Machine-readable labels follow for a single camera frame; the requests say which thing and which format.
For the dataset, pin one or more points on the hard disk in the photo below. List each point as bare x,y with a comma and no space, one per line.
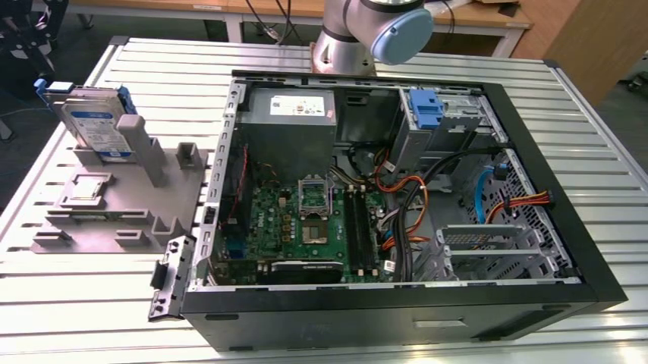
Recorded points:
96,129

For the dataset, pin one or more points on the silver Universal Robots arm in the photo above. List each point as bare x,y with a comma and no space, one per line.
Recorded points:
343,49

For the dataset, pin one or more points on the grey metal disk bay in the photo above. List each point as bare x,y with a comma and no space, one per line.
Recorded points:
485,253

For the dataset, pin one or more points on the grey metal leg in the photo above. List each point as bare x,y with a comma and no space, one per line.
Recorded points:
5,130

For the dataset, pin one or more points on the silver CPU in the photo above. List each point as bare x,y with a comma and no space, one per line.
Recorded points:
87,189

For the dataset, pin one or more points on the grey plastic parts rack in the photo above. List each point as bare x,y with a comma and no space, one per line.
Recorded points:
136,197

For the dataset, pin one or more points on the green RAM stick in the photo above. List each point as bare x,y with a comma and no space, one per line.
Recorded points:
96,216

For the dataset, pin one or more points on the grey power supply unit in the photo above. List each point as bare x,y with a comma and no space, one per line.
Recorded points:
289,144

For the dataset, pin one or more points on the green motherboard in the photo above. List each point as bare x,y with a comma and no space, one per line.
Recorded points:
273,227

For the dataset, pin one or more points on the thin metal locking lever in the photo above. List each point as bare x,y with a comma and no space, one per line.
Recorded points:
331,199

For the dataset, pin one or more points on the CPU socket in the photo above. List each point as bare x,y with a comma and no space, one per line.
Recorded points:
315,232

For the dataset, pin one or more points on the blue plastic drive latch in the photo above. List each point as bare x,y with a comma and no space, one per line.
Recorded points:
425,110

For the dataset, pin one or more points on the black RAM slot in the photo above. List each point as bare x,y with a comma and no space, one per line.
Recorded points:
354,227
367,227

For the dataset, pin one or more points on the black graphics card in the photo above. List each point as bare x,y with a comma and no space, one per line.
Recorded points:
303,271

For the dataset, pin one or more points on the grey metal drive cage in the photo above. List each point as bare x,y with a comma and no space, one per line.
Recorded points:
414,148

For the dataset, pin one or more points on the black open PC case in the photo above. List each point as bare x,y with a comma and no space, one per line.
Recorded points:
354,322

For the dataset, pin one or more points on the black chair caster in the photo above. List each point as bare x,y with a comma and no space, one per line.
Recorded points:
639,81

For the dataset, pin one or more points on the wooden desk white frame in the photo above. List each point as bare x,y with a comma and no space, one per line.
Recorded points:
485,17
151,4

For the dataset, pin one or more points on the grey hinged case bracket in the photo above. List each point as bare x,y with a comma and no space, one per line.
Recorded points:
174,273

